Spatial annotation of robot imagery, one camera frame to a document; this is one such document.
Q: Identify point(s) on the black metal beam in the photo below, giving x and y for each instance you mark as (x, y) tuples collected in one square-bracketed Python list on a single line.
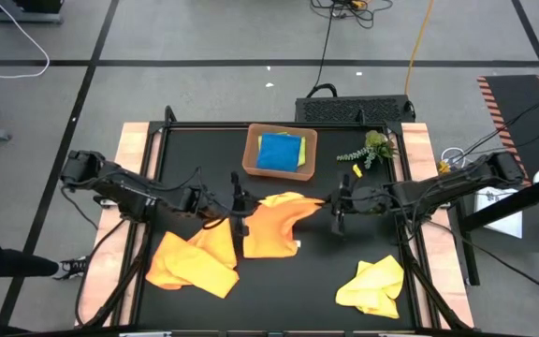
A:
[(508, 206)]

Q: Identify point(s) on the blue microfiber towel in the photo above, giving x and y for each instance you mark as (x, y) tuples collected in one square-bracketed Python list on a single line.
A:
[(279, 152)]

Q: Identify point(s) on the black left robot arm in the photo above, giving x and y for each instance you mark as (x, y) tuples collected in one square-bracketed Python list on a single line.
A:
[(124, 189)]

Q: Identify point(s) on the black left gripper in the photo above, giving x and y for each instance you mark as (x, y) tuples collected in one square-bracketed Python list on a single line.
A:
[(232, 206)]

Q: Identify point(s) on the artificial green plant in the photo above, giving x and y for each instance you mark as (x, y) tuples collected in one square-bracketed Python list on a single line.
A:
[(377, 142)]

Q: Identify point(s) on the orange microfiber towel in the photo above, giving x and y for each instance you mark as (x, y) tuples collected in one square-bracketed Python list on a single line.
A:
[(269, 234), (194, 267)]

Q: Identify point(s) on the yellow microfiber towel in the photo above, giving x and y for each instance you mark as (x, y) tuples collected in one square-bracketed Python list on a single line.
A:
[(372, 290)]

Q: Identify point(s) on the black hazard-striped mat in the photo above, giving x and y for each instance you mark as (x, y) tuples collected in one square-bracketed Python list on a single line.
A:
[(522, 107)]

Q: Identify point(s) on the white paper sheet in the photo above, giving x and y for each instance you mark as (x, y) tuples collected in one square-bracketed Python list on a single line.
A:
[(508, 227)]

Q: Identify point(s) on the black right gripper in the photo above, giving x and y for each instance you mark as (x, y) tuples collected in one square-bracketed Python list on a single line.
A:
[(344, 203)]

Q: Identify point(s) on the yellow plug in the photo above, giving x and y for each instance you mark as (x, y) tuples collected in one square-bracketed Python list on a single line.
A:
[(443, 167)]

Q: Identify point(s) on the orange plastic tray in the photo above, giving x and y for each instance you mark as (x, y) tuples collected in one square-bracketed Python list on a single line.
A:
[(249, 161)]

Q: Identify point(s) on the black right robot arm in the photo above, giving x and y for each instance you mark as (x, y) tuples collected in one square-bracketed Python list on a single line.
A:
[(461, 185)]

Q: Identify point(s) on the small yellow leaf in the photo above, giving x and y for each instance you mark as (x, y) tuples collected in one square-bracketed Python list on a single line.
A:
[(357, 171)]

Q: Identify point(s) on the black computer case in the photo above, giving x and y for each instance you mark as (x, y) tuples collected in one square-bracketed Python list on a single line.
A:
[(353, 110)]

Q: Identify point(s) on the grey desk base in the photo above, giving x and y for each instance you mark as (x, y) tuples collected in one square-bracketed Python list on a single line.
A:
[(17, 19)]

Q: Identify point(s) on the green microfiber towel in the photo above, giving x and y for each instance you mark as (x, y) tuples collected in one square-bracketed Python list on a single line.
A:
[(303, 152)]

